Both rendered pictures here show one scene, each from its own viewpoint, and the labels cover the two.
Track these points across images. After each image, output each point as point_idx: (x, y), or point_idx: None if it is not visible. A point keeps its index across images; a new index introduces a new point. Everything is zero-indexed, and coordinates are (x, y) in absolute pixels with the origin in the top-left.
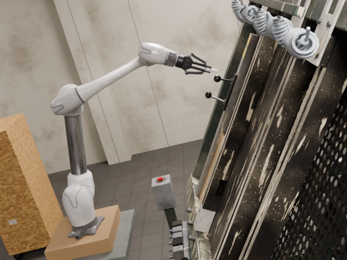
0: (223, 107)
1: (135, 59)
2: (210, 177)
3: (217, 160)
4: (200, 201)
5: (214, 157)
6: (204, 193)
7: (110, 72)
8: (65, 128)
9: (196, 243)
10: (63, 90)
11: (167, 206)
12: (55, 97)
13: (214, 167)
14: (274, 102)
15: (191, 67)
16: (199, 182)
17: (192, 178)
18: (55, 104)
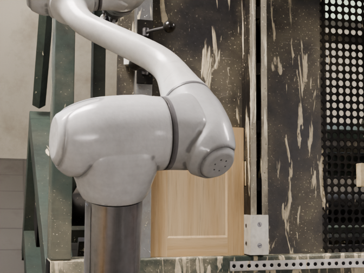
0: (147, 79)
1: (84, 6)
2: (255, 167)
3: (255, 137)
4: (172, 254)
5: None
6: (253, 197)
7: (142, 36)
8: (131, 248)
9: (287, 261)
10: (186, 102)
11: None
12: (218, 122)
13: (253, 150)
14: None
15: None
16: (143, 232)
17: (77, 260)
18: (234, 138)
